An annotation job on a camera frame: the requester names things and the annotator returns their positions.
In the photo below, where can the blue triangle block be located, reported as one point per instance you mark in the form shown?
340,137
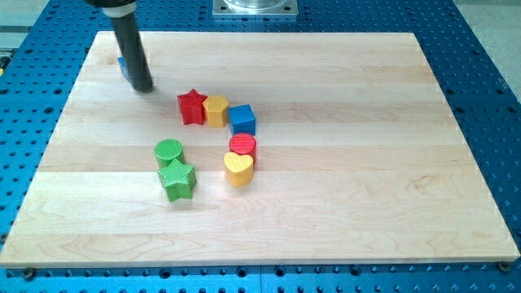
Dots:
123,68

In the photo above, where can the red star block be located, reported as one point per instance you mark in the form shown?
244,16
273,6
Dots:
191,107

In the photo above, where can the green star block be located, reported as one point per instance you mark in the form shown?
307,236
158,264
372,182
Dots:
178,180

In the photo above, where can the wooden board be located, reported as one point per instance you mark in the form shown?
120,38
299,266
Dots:
359,160

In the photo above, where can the red cylinder block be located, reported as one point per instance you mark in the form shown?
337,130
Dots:
243,144

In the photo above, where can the yellow heart block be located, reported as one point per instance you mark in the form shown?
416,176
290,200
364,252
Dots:
239,169

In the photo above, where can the blue cube block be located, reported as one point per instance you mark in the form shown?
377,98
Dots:
242,120

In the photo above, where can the yellow pentagon block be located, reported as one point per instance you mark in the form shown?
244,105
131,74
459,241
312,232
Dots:
216,110

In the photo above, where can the green cylinder block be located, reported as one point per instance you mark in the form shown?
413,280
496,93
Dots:
168,150

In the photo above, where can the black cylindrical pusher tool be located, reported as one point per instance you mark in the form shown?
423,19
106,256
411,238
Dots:
125,27

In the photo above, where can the blue perforated table plate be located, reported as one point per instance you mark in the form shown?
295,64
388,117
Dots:
58,35

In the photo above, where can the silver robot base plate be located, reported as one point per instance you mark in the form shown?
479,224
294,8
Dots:
254,7

